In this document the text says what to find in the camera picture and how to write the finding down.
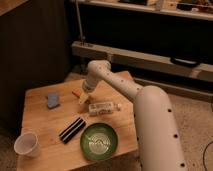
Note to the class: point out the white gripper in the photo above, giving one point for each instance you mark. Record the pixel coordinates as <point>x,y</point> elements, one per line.
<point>87,88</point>

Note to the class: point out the orange pepper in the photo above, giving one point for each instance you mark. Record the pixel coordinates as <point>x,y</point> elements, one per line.
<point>76,93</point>

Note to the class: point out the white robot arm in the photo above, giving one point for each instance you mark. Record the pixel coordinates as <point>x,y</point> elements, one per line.
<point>159,141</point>

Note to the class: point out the black striped rectangular box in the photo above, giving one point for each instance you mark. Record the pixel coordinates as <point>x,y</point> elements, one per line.
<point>67,134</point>

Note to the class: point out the blue sponge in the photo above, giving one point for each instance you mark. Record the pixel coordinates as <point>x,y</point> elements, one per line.
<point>52,100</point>

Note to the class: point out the wooden table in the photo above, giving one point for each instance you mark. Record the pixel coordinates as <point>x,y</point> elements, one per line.
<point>47,124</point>

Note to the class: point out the green bowl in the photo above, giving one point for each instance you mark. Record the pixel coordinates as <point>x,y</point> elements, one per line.
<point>98,142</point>

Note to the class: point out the metal vertical pole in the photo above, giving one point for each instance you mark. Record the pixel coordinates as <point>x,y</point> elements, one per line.
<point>82,37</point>

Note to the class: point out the black handle on shelf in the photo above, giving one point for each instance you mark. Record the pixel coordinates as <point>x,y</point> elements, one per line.
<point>185,63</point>

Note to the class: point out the metal shelf rail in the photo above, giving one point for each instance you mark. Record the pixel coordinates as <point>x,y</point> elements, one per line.
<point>140,60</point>

